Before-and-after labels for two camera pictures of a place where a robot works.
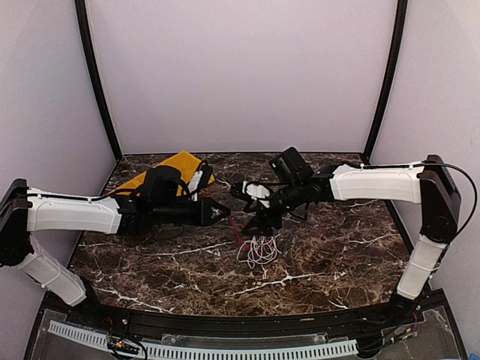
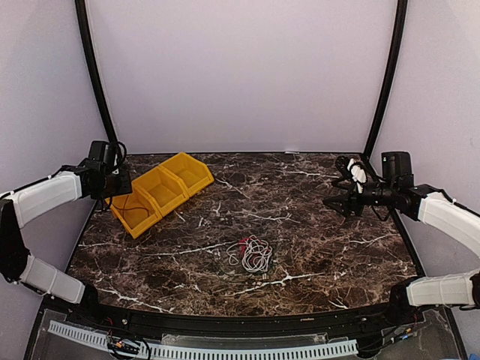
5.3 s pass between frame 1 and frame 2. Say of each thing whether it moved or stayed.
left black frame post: stayed
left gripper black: moved
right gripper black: moved
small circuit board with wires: stayed
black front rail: stayed
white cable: moved
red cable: moved
